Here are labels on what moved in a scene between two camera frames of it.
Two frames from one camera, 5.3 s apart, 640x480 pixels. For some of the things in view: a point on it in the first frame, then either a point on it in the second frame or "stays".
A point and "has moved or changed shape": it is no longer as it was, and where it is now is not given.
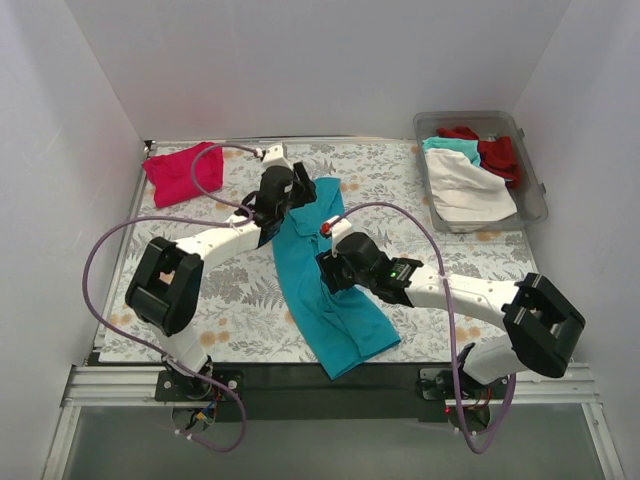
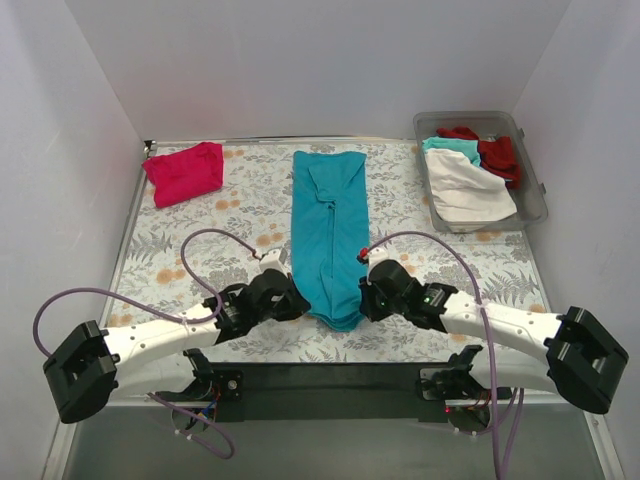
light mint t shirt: x=468 y=147 stays
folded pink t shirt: x=185 y=173 stays
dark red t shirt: x=496 y=155 stays
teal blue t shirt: x=341 y=330 has moved or changed shape
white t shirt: x=465 y=191 stays
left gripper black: x=305 y=183 -> x=292 y=304
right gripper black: x=331 y=273 -> x=368 y=302
